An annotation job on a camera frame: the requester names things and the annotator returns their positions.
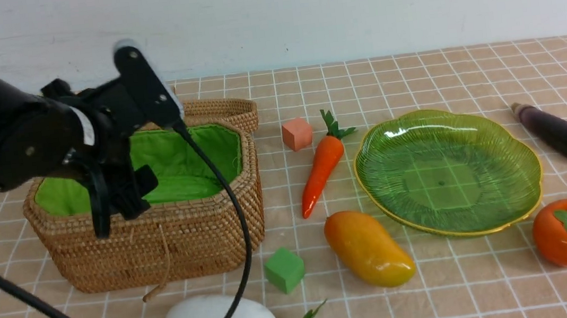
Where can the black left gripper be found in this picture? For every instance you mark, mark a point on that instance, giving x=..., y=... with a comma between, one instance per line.
x=114, y=117

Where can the orange carrot with green top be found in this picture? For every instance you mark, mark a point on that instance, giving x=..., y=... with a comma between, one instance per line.
x=327, y=154

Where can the yellow orange mango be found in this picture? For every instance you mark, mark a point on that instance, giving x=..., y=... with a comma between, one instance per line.
x=366, y=248

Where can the dark purple eggplant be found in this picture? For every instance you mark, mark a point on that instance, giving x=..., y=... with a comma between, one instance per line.
x=546, y=127

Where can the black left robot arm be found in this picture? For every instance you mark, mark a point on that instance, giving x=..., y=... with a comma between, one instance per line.
x=82, y=136

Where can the woven wicker basket green lining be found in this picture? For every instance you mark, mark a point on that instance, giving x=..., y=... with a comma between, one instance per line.
x=191, y=229

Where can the woven wicker basket lid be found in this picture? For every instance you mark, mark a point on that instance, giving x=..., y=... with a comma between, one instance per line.
x=239, y=113

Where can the salmon pink foam cube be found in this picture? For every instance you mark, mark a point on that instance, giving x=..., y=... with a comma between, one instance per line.
x=297, y=134

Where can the green foam cube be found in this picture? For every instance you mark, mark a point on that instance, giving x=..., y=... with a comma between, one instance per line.
x=284, y=269

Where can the beige checkered tablecloth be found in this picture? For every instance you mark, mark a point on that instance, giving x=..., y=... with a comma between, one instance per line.
x=496, y=276

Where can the green leaf-shaped glass plate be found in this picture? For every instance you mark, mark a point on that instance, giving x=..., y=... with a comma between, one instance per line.
x=449, y=174

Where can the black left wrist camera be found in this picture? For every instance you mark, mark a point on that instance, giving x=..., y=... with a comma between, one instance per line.
x=152, y=96

